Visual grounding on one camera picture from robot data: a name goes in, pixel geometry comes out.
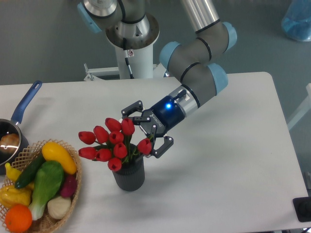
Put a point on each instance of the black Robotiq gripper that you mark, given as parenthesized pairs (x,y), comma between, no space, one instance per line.
(165,114)

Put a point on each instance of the red tulip bouquet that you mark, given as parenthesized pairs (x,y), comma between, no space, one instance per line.
(113,144)

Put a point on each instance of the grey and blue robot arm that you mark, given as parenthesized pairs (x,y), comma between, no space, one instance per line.
(192,65)

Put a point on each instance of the dark grey ribbed vase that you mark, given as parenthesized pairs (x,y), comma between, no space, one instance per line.
(131,176)

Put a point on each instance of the yellow squash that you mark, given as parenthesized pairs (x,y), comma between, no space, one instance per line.
(52,151)

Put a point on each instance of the purple red radish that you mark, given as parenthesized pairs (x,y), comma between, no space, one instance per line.
(69,187)

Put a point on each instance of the green bok choy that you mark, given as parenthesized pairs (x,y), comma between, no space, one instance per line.
(48,180)

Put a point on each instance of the white garlic bulb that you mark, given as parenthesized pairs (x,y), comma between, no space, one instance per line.
(58,207)

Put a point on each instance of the woven wicker basket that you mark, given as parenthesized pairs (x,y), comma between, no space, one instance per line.
(47,224)

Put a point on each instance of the dark green cucumber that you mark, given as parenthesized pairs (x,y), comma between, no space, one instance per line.
(29,173)

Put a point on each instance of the brown bread roll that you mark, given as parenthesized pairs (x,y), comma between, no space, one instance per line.
(9,143)

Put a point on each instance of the orange fruit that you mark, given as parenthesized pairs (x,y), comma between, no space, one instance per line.
(18,219)

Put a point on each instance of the black device at edge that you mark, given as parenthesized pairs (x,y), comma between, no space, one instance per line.
(302,208)

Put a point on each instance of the blue transparent bag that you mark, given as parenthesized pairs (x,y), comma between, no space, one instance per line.
(296,23)

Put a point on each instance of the white table clamp bracket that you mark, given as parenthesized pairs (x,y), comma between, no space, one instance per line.
(112,73)

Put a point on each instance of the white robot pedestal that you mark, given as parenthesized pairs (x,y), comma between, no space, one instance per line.
(129,29)

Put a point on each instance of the blue handled saucepan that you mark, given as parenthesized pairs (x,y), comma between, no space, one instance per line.
(12,125)

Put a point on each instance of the white frame right edge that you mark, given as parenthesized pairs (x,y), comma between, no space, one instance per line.
(301,110)

